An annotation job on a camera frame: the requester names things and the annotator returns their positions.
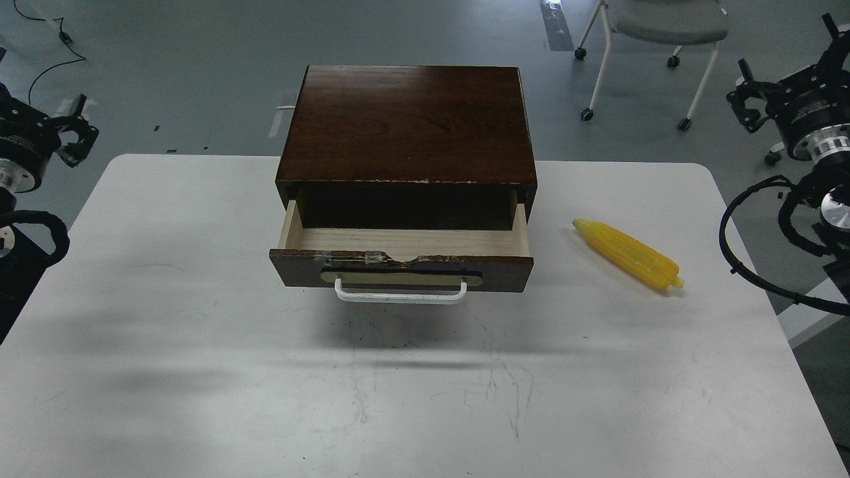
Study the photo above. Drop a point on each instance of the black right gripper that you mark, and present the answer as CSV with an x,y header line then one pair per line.
x,y
813,116

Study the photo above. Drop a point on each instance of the yellow toy corn cob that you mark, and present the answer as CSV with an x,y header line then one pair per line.
x,y
632,256

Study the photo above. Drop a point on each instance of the dark wooden cabinet box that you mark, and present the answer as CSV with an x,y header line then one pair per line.
x,y
436,127

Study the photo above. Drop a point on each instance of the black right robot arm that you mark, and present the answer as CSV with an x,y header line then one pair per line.
x,y
814,213

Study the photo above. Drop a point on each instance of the wooden drawer with white handle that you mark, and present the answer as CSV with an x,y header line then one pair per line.
x,y
433,266

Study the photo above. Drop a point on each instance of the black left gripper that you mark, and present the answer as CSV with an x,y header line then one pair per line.
x,y
29,138

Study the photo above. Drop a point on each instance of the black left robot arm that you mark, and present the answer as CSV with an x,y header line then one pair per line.
x,y
33,240

